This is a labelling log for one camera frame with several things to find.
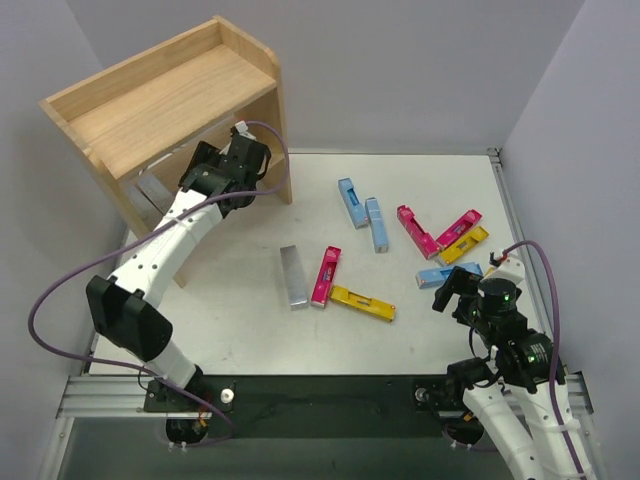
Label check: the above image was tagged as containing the silver toothpaste box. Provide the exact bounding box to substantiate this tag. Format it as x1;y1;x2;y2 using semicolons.
136;174;174;214
126;185;162;229
280;245;309;310

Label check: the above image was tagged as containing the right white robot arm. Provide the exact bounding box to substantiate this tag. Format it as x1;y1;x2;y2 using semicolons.
432;267;597;479

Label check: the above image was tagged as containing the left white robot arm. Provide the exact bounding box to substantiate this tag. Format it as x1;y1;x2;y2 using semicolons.
86;122;271;411

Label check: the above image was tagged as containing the wooden two-tier shelf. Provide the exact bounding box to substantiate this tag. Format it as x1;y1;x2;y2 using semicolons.
39;15;294;289

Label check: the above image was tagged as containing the blue toothpaste box near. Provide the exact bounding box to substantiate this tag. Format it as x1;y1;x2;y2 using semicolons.
415;262;483;289

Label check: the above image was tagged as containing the blue toothpaste box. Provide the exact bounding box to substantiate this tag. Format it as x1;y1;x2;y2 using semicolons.
338;178;368;229
415;262;483;289
365;197;389;253

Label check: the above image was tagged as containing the pink toothpaste box centre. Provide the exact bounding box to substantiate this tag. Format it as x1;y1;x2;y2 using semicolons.
396;205;440;260

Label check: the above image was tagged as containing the pink toothpaste box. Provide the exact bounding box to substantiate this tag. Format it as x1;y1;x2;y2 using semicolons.
396;205;440;260
310;246;341;309
436;209;482;251

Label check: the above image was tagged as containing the yellow toothpaste box right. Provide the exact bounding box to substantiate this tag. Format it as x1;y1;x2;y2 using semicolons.
437;226;489;266

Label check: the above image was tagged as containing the pink toothpaste box right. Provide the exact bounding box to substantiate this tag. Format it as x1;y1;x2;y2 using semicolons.
436;209;482;251

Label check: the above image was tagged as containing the yellow toothpaste box front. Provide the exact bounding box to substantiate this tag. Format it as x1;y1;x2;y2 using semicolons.
329;285;396;323

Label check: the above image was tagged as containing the blue toothpaste box middle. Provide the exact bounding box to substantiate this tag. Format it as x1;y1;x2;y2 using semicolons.
365;197;389;253

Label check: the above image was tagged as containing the pink toothpaste box left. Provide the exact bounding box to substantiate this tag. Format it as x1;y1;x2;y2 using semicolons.
310;246;341;309

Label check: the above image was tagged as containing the blue toothpaste box far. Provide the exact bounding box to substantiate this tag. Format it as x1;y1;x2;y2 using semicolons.
338;178;368;229

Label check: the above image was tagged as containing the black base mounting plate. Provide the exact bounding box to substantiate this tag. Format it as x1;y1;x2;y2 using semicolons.
143;375;484;444

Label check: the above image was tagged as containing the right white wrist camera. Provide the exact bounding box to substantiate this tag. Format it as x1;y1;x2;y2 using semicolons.
483;252;526;286

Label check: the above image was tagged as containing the aluminium frame rail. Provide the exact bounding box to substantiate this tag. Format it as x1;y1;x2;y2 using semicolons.
56;375;594;418

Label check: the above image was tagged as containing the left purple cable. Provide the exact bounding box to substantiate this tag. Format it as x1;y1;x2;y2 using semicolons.
27;121;294;446

